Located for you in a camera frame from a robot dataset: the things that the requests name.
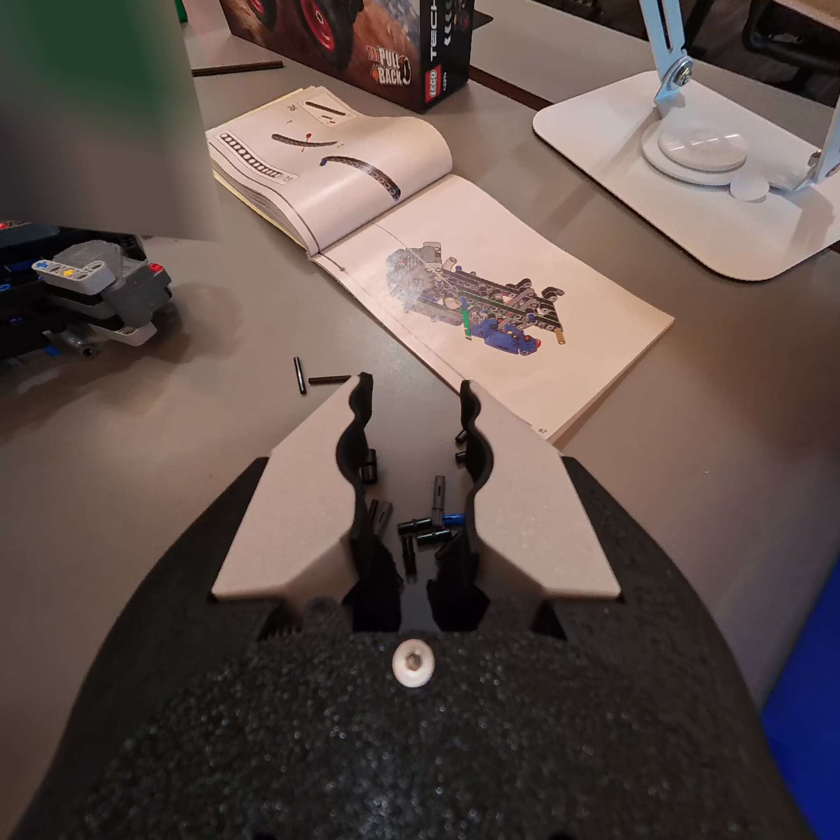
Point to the partly built lego vehicle model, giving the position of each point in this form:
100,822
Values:
124,289

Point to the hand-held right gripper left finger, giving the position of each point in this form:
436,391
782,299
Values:
289,512

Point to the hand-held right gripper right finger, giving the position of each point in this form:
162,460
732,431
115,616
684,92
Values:
538,518

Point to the lego set cardboard box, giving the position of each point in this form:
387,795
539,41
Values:
394,52

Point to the blue bin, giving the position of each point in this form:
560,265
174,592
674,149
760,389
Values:
807,722

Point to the short black lego axle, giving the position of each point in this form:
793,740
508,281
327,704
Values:
329,379
300,375

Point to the long black lego axle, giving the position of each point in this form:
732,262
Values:
236,68

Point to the pile of small lego pins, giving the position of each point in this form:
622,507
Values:
423,525

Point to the open lego instruction booklet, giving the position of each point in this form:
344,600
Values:
492,229

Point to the white tablet stand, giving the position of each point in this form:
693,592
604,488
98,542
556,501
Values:
656,216

